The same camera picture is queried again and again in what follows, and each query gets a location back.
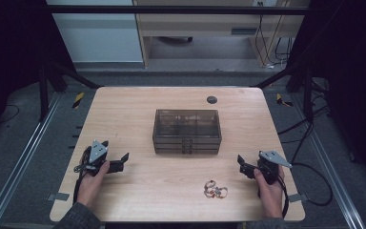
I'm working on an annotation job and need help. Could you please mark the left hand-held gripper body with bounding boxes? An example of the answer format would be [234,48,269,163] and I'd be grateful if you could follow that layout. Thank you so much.
[80,138,111,177]

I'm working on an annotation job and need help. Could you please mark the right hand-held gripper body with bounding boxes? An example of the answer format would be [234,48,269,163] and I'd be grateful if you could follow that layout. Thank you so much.
[255,150,294,186]

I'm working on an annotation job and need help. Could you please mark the smoky plastic drawer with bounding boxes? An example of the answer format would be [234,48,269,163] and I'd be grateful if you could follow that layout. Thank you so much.
[152,136,222,145]
[154,148,220,156]
[153,142,222,150]

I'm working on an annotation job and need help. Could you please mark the smoky transparent drawer box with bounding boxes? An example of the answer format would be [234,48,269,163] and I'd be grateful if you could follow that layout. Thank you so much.
[152,109,223,156]

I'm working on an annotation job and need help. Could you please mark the person's left hand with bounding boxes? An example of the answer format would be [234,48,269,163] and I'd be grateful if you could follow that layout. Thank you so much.
[75,160,111,209]

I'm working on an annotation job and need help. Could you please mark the person's right hand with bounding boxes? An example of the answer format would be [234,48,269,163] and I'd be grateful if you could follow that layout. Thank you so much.
[253,165,286,219]

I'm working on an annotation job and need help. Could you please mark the grey tape piece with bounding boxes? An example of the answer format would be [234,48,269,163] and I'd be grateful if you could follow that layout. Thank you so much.
[287,193,310,203]
[46,192,71,202]

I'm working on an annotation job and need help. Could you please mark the yellow black striped tape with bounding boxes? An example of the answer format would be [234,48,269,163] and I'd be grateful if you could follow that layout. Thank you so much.
[275,93,294,108]

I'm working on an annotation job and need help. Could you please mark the white cabinet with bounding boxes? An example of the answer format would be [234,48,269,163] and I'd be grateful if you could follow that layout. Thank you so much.
[46,0,144,64]

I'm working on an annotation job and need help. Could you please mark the dark curtain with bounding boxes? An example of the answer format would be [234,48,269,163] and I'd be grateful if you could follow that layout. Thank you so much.
[0,0,77,147]
[285,0,366,187]

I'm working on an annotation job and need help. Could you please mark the left hand-held gripper cable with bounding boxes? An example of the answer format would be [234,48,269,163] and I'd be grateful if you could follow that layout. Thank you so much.
[71,149,92,205]

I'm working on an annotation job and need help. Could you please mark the hand-held gripper cable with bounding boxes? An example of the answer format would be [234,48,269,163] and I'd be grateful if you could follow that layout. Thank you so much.
[275,173,291,219]
[71,149,92,205]

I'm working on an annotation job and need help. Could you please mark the right hand-held gripper cable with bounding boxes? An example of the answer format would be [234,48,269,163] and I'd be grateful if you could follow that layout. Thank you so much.
[275,173,291,219]

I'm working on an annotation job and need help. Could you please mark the yellow-handled tool on floor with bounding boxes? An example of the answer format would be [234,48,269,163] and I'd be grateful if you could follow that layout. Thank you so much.
[71,92,86,110]

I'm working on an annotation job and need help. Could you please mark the metal floor rail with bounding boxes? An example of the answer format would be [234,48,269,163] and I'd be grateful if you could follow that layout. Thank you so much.
[0,92,63,229]
[290,94,366,229]

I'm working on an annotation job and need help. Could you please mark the black looped floor cable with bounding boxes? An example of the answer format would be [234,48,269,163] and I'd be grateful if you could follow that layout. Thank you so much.
[290,162,335,207]

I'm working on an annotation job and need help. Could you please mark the black slanted frame stand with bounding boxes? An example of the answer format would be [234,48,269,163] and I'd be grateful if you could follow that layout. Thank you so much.
[38,60,105,122]
[251,60,316,122]

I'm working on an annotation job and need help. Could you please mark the thin black floor cable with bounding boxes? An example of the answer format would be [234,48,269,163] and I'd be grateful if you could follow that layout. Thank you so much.
[0,104,20,124]

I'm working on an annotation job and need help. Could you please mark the cables under wooden desk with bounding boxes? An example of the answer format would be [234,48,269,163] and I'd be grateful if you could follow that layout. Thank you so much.
[255,1,295,70]

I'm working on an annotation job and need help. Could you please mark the black horizontal frame bar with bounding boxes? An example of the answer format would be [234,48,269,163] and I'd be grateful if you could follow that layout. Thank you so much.
[46,4,313,15]

